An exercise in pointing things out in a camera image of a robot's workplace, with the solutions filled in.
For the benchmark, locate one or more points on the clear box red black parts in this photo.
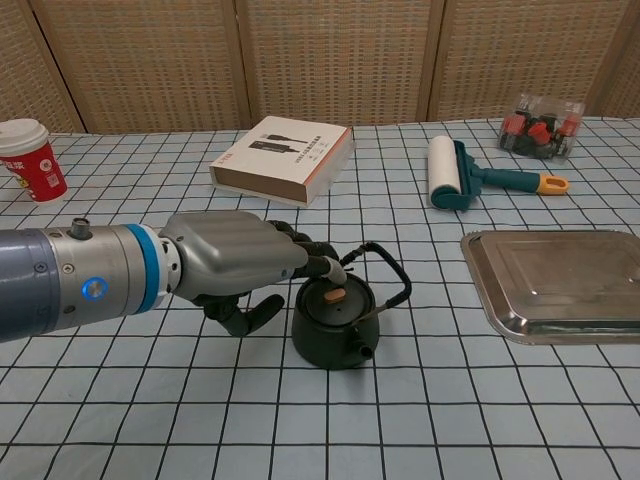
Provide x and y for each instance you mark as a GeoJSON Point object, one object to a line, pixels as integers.
{"type": "Point", "coordinates": [540, 132]}

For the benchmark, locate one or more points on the teal lint roller orange tip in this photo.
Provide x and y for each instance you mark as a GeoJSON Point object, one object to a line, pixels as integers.
{"type": "Point", "coordinates": [445, 170]}

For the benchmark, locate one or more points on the woven bamboo folding screen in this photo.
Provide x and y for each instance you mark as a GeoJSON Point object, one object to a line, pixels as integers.
{"type": "Point", "coordinates": [325, 55]}

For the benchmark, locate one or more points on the black teapot lid brown knob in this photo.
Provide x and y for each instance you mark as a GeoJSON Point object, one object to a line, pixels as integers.
{"type": "Point", "coordinates": [347, 311]}

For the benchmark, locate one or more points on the red paper coffee cup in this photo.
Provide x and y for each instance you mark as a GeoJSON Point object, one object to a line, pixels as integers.
{"type": "Point", "coordinates": [35, 165]}

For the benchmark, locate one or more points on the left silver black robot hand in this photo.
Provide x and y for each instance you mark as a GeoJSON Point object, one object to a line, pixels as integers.
{"type": "Point", "coordinates": [235, 255]}

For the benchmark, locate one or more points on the black cast iron teapot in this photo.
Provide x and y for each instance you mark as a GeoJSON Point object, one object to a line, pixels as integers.
{"type": "Point", "coordinates": [325, 345]}

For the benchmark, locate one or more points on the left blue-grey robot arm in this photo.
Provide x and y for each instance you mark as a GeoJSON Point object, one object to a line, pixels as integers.
{"type": "Point", "coordinates": [65, 280]}

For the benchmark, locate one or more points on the blue checked tablecloth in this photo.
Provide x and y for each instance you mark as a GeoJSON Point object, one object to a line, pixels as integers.
{"type": "Point", "coordinates": [300, 425]}

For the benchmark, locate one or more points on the stainless steel tray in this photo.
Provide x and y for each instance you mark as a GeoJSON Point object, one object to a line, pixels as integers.
{"type": "Point", "coordinates": [560, 285]}

